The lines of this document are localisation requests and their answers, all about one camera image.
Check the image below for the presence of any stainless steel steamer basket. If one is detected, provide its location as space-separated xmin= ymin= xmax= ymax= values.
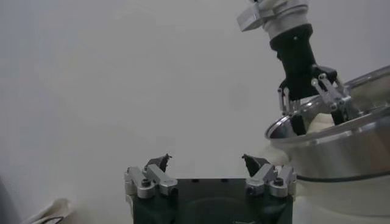
xmin=264 ymin=65 xmax=390 ymax=180

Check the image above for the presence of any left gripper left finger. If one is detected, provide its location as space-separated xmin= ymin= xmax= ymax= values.
xmin=124 ymin=153 xmax=179 ymax=200

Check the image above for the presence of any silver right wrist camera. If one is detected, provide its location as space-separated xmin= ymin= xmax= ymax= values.
xmin=236 ymin=2 xmax=266 ymax=33

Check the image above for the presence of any cream electric cooker base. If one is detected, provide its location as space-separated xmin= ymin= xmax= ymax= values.
xmin=258 ymin=142 xmax=390 ymax=224

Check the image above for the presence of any cream folded cloth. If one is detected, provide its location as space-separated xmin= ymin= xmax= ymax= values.
xmin=21 ymin=197 xmax=74 ymax=224

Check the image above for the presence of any white steamed baozi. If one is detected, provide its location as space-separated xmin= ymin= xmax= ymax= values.
xmin=304 ymin=112 xmax=336 ymax=135

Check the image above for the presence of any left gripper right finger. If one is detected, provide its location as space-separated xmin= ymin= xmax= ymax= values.
xmin=242 ymin=153 xmax=298 ymax=198

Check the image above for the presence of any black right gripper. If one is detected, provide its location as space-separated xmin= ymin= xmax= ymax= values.
xmin=269 ymin=24 xmax=354 ymax=137

